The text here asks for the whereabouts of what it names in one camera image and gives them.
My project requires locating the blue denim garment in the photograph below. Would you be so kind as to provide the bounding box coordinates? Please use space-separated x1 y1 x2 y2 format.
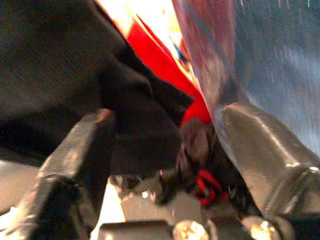
171 0 320 161

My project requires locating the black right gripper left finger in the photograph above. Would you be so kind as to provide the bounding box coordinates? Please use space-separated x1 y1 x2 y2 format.
0 108 116 240

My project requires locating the red cloth garment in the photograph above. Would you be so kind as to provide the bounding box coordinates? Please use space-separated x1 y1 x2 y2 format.
126 14 213 127

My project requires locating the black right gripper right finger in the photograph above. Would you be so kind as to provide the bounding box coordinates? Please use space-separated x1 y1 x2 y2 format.
219 102 320 240

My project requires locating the black cloth garment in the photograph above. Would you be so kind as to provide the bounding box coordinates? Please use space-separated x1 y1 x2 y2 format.
0 0 195 176

